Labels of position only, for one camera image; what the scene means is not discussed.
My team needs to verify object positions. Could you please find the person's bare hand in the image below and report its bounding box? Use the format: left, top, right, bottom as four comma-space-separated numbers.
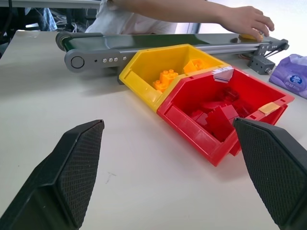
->
222, 5, 275, 41

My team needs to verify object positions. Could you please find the red plastic bin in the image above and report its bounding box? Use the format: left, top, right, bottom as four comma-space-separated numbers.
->
156, 66, 295, 167

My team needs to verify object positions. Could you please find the red building brick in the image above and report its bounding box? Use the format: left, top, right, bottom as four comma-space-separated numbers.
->
206, 105, 238, 141
222, 87, 240, 101

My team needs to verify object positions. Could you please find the purple tissue pack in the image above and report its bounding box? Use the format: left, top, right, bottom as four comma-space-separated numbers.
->
268, 54, 307, 100

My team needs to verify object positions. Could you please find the yellow building brick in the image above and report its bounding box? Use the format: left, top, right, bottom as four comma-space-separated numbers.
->
183, 58, 207, 74
153, 69, 179, 92

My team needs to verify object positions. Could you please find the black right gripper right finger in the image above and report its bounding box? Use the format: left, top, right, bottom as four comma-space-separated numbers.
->
232, 117, 307, 230

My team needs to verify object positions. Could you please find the yellow toy block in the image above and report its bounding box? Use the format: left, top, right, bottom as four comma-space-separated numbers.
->
239, 29, 265, 41

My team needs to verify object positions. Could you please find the grey conveyor belt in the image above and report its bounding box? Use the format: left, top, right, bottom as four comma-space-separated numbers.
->
55, 31, 290, 86

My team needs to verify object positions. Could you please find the yellow plastic bin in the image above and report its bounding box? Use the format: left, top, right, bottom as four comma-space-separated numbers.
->
119, 44, 231, 114

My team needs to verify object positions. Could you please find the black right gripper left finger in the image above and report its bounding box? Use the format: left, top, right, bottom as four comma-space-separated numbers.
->
0, 119, 105, 230

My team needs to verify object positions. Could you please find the person in white shirt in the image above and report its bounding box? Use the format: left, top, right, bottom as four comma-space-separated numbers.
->
85, 0, 178, 35

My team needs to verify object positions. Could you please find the beige tape piece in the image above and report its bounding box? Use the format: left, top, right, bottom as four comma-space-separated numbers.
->
258, 102, 281, 115

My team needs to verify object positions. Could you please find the grey perforated metal mounting block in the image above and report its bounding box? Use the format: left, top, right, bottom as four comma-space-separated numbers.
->
248, 55, 276, 75

